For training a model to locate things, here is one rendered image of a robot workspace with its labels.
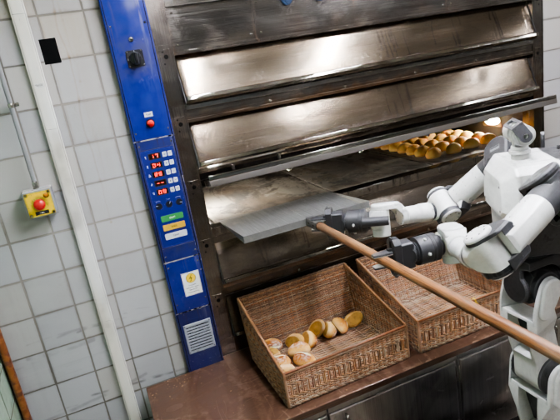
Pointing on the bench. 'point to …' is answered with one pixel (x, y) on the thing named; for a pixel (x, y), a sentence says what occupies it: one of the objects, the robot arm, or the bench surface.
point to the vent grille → (199, 336)
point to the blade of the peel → (288, 215)
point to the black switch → (135, 58)
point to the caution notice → (192, 282)
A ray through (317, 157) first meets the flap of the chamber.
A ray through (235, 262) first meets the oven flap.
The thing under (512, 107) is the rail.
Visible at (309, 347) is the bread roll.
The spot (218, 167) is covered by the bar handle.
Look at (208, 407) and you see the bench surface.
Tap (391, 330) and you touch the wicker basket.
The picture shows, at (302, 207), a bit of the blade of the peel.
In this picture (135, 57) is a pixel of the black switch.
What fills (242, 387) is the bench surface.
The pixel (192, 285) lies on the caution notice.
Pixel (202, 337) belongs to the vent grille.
